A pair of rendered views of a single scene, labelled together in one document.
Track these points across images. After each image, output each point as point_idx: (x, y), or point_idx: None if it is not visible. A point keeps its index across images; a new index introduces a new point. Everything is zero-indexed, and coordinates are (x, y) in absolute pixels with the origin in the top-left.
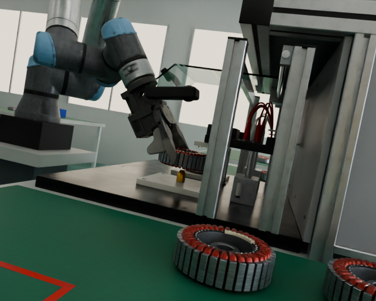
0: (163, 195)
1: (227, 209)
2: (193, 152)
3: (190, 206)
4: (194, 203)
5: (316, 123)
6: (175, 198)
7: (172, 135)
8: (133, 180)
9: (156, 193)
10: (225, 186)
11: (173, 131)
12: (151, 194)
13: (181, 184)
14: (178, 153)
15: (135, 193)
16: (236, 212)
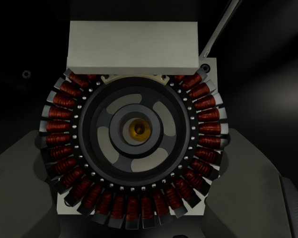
0: (262, 129)
1: (245, 18)
2: (83, 106)
3: (292, 72)
4: (266, 69)
5: None
6: (262, 105)
7: (215, 180)
8: (189, 230)
9: (264, 144)
10: (0, 50)
11: (46, 234)
12: (283, 147)
13: (170, 120)
14: (227, 127)
15: None
16: (250, 4)
